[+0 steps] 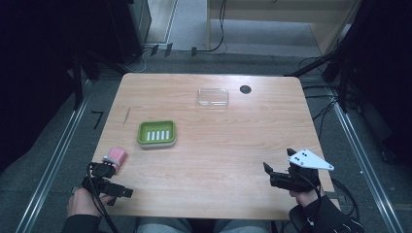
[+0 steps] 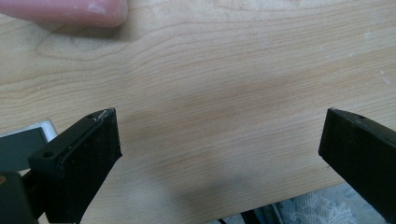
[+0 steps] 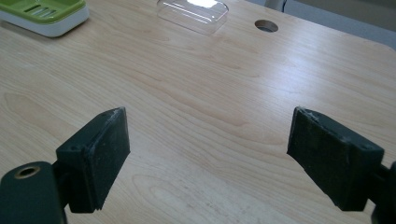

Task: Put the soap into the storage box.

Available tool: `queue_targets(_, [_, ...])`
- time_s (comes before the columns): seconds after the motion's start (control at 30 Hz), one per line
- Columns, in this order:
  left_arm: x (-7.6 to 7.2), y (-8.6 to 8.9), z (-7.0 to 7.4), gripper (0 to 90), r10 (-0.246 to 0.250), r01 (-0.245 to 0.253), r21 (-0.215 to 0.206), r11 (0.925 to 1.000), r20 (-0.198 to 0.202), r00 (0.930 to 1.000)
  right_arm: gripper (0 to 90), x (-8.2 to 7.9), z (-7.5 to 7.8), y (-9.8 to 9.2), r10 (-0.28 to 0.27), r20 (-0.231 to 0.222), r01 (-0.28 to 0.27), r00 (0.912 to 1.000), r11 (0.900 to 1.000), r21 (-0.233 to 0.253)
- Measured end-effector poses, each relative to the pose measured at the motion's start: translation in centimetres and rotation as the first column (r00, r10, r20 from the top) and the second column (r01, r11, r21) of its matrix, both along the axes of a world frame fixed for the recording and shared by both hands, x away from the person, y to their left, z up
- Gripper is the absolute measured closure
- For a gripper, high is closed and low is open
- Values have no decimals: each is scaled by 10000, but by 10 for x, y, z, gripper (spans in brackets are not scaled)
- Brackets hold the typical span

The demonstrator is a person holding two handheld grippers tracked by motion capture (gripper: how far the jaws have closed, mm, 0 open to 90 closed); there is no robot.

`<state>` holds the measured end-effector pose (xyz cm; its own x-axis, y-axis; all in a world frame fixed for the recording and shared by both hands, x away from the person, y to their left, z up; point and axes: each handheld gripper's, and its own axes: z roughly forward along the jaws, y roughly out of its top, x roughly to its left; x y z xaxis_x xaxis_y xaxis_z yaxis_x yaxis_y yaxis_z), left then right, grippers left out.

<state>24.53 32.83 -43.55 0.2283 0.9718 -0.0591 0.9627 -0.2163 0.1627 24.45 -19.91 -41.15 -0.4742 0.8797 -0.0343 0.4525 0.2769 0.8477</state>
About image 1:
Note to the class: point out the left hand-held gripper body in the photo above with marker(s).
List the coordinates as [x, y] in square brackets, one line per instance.
[103, 187]

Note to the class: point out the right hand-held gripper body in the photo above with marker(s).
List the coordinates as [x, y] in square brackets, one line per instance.
[304, 176]

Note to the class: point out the pink soap bar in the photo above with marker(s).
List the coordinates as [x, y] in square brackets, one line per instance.
[118, 157]

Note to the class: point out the person's right hand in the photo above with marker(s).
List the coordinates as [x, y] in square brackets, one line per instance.
[302, 198]

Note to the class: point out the person's left hand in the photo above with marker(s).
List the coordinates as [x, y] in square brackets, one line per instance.
[81, 202]

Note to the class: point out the thin wooden stick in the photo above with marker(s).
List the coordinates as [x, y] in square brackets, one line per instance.
[126, 116]

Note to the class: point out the green soap dish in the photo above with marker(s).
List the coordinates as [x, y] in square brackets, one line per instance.
[157, 133]

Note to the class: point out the black metal stand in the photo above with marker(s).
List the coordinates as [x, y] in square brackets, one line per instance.
[343, 81]
[77, 84]

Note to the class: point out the clear plastic container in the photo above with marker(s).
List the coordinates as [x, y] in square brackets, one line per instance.
[212, 97]

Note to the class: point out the light wooden shelf unit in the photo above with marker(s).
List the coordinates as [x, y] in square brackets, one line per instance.
[330, 32]

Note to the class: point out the black cabinet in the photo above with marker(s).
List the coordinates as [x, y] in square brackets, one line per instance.
[129, 29]

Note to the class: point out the metal floor rail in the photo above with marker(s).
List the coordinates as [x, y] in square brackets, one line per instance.
[366, 168]
[55, 161]

